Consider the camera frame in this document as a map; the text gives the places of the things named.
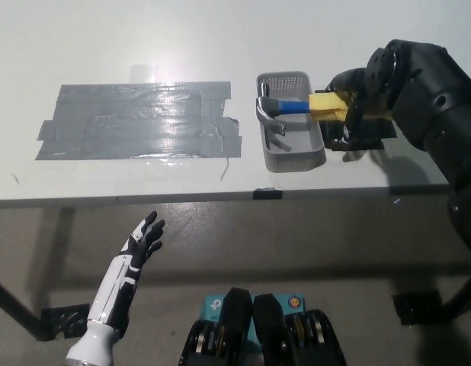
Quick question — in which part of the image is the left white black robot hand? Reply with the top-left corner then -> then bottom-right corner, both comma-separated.
85,210 -> 166,337

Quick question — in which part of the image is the hammer with yellow handle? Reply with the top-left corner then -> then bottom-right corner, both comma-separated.
254,80 -> 396,137

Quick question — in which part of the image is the gray perforated plastic container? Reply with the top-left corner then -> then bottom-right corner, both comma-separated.
255,71 -> 328,174

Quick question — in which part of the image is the black tape patch on desk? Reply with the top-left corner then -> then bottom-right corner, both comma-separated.
314,88 -> 398,154

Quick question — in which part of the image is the black floor tape patch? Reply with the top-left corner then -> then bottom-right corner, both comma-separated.
40,303 -> 92,341
390,290 -> 444,326

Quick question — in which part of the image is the black table leg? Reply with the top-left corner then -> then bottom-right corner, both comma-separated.
0,273 -> 50,342

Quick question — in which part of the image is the small black tape strip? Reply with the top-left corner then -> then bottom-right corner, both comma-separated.
252,187 -> 284,201

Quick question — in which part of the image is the gray duct tape patch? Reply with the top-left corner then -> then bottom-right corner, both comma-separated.
34,80 -> 242,162

